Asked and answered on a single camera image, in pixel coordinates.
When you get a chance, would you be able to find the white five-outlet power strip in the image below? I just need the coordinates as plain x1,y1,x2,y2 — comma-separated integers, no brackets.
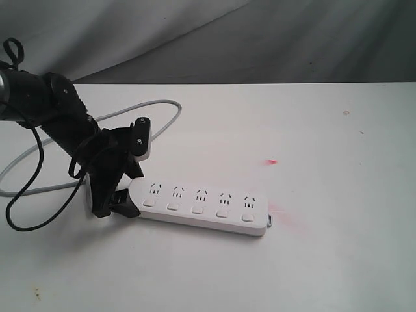
127,178,272,237

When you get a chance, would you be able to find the grey power cord with plug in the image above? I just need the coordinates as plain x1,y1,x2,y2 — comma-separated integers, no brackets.
0,99,183,197

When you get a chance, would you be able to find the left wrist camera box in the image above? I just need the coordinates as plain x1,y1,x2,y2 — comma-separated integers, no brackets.
129,117,151,162

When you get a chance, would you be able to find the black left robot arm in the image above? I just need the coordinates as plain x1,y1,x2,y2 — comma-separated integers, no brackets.
1,70,151,218

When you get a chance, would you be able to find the grey backdrop cloth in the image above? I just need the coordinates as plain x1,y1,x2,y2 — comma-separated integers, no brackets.
1,1,415,84

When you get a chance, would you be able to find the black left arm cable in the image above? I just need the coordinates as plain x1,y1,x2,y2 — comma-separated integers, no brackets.
3,38,108,232

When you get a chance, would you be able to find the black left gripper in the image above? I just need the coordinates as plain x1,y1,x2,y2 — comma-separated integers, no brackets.
86,127,144,218

